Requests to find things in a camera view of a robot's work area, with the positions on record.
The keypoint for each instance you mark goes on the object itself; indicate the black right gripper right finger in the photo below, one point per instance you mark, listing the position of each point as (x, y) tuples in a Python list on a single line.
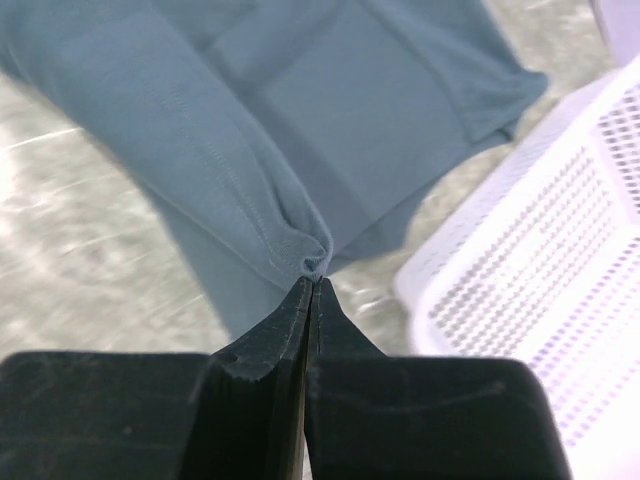
[(373, 416)]

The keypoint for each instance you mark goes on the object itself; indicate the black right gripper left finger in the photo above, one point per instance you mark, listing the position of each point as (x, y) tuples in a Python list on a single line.
[(233, 414)]

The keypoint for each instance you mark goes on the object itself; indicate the blue-grey t-shirt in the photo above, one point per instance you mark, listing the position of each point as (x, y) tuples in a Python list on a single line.
[(277, 139)]

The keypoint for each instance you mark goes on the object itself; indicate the white perforated plastic basket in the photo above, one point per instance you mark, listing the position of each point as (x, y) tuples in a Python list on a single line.
[(541, 264)]

